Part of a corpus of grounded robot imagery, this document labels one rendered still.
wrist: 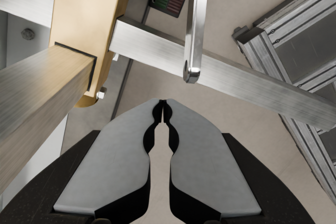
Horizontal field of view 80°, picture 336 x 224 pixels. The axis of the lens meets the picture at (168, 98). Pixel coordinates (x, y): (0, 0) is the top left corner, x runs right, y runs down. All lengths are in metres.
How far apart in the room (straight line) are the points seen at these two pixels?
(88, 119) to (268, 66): 0.73
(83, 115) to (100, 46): 0.23
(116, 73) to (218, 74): 0.19
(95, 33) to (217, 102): 1.05
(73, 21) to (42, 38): 0.27
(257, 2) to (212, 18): 0.21
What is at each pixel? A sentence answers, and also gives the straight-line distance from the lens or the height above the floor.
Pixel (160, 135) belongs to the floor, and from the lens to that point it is 1.30.
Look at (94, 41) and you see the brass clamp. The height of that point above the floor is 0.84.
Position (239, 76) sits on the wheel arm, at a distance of 0.22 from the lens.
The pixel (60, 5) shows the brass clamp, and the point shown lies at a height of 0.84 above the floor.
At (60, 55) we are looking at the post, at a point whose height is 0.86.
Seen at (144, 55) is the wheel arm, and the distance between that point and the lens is 0.20.
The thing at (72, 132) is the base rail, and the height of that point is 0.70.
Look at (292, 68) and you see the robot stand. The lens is 1.00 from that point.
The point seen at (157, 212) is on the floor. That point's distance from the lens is 1.87.
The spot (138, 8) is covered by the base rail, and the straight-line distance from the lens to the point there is 0.32.
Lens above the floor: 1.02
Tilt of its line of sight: 62 degrees down
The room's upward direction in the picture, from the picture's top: 180 degrees clockwise
